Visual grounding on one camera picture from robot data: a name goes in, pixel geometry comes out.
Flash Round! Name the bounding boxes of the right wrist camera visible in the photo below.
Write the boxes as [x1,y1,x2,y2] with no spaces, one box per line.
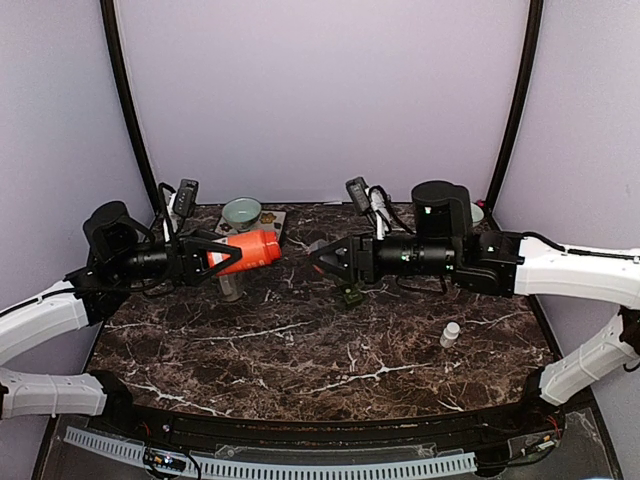
[345,177,392,240]

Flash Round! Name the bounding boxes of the orange pill bottle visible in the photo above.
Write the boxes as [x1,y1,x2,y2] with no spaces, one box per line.
[215,230,282,276]

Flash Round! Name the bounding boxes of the black corner frame post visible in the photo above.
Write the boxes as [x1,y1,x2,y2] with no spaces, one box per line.
[99,0,160,213]
[485,0,544,213]

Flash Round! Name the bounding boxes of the grey bottle cap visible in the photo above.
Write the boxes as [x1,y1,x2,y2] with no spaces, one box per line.
[309,239,327,254]

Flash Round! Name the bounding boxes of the teal ceramic bowl on plate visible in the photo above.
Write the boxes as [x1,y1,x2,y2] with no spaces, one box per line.
[222,197,262,232]

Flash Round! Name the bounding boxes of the square floral ceramic plate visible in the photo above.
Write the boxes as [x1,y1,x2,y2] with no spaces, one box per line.
[214,209,286,238]

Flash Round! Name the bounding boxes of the small white pill bottle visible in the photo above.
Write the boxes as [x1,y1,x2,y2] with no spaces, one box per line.
[440,322,460,348]

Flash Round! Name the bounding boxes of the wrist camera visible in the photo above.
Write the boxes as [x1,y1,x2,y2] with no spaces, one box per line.
[345,177,392,240]
[158,179,199,232]

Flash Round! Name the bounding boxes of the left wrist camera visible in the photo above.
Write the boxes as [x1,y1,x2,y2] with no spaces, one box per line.
[158,179,199,232]

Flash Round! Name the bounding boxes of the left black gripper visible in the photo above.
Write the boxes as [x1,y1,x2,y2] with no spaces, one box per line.
[110,226,244,287]

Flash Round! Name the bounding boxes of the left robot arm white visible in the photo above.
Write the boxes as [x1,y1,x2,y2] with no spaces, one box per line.
[1,200,244,436]

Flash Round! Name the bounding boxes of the small pale corner bowl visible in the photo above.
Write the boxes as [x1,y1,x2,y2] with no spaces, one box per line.
[470,203,484,227]

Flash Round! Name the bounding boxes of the black left corner frame post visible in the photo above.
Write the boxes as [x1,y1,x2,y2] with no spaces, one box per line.
[99,0,160,213]

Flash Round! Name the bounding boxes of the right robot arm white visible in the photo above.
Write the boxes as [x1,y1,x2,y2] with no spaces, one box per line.
[310,177,639,434]

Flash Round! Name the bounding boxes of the black right corner frame post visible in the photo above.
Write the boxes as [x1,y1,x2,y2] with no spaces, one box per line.
[485,0,544,213]

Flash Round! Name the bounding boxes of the grey slotted cable duct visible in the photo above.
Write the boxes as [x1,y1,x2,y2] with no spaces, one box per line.
[63,427,478,479]

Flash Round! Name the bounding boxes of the black front table rail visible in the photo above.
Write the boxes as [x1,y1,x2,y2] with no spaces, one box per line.
[62,388,594,452]

